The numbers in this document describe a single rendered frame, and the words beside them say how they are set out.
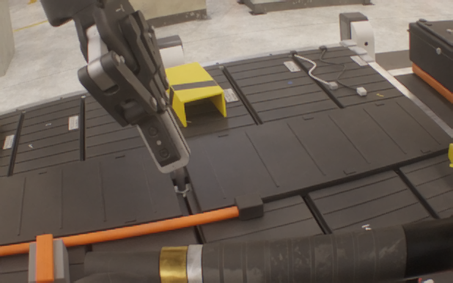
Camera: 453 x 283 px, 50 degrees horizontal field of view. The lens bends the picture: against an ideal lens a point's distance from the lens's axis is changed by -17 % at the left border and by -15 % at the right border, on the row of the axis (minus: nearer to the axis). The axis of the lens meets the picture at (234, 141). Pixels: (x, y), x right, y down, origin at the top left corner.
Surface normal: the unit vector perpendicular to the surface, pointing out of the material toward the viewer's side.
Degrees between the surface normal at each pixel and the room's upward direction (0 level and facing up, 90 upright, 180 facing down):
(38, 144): 0
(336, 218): 0
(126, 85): 116
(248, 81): 0
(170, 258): 11
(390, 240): 19
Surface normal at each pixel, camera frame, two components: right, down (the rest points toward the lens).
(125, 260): -0.13, -0.75
